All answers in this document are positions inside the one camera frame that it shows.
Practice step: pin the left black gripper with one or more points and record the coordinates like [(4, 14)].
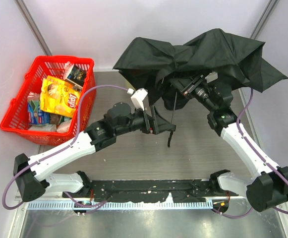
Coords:
[(149, 119)]

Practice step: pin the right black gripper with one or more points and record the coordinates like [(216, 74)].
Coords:
[(191, 85)]

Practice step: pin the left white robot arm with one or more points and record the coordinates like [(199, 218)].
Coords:
[(35, 175)]

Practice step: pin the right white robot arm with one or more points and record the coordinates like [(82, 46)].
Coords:
[(268, 185)]

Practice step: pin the white plastic bag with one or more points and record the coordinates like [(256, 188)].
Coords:
[(61, 128)]

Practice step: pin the black and white snack box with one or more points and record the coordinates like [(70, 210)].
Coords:
[(74, 75)]

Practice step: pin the yellow Lays chip bag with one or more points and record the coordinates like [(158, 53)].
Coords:
[(58, 97)]

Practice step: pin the blue snack package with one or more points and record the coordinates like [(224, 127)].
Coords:
[(35, 115)]

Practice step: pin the red plastic shopping basket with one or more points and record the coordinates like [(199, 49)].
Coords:
[(16, 117)]

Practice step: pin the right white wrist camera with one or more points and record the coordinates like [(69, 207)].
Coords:
[(211, 76)]

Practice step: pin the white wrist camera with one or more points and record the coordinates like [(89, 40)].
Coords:
[(211, 76), (137, 97)]

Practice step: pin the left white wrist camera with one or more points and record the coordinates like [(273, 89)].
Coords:
[(137, 97)]

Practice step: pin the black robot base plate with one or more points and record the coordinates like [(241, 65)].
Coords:
[(150, 191)]

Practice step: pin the white slotted cable duct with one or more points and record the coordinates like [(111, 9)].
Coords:
[(167, 205)]

